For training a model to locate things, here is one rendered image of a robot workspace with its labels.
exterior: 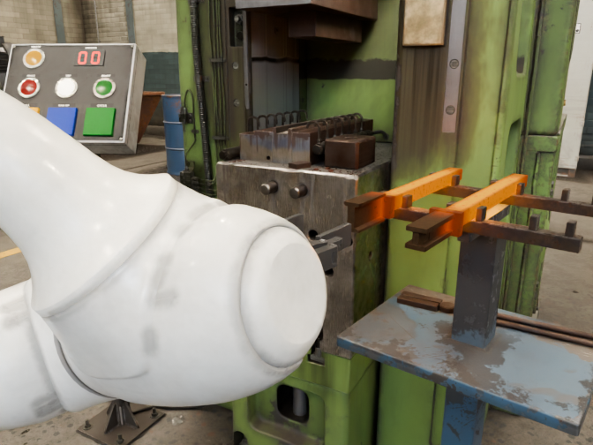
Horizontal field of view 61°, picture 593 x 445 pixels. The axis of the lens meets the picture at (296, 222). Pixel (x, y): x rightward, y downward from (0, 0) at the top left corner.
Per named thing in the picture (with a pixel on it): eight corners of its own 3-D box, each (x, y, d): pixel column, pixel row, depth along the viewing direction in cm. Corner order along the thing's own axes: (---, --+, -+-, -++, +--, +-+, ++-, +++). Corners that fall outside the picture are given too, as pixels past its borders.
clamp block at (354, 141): (357, 170, 114) (358, 141, 112) (323, 167, 118) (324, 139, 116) (375, 162, 124) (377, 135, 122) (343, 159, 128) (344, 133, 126)
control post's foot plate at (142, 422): (120, 455, 155) (117, 430, 152) (71, 431, 165) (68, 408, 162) (168, 414, 173) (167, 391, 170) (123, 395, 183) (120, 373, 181)
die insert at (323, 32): (315, 36, 121) (315, 9, 119) (288, 37, 124) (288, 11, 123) (361, 42, 146) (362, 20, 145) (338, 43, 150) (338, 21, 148)
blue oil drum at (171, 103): (194, 177, 561) (190, 96, 536) (155, 173, 589) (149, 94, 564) (227, 169, 610) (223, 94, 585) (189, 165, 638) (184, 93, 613)
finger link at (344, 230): (315, 235, 60) (320, 237, 59) (346, 222, 65) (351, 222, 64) (315, 259, 60) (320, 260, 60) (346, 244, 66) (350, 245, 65)
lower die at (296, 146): (310, 165, 119) (310, 129, 117) (239, 159, 128) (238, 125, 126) (371, 144, 155) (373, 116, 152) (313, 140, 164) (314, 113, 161)
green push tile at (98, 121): (111, 135, 125) (114, 107, 127) (81, 134, 126) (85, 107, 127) (114, 138, 127) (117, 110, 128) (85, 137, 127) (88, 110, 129)
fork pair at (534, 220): (572, 237, 67) (574, 222, 67) (528, 230, 70) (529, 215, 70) (599, 203, 84) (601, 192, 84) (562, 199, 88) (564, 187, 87)
